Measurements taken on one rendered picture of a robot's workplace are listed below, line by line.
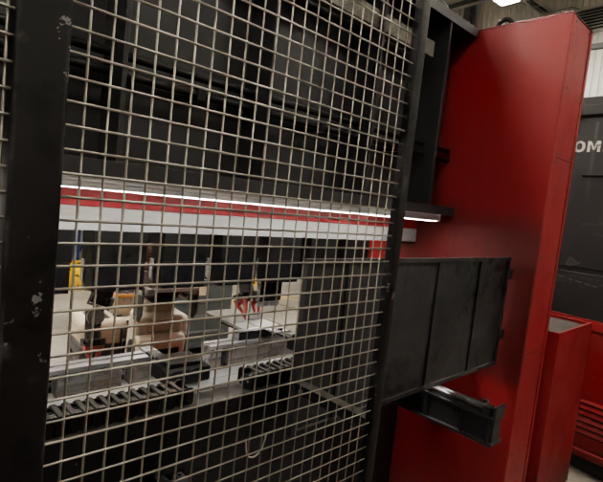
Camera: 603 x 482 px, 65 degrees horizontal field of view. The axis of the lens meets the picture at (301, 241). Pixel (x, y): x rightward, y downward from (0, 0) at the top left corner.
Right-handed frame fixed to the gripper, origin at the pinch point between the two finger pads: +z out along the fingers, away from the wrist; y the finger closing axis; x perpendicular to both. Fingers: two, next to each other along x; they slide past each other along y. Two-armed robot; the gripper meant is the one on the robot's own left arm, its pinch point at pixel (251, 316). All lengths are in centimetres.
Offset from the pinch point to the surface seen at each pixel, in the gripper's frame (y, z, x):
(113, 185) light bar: -70, -23, -52
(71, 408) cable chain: -81, 22, -47
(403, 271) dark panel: 6, 3, -68
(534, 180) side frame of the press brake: 84, -28, -87
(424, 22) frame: -36, -31, -116
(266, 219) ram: -9.5, -27.4, -30.9
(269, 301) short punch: -0.9, -2.4, -13.4
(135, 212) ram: -56, -26, -31
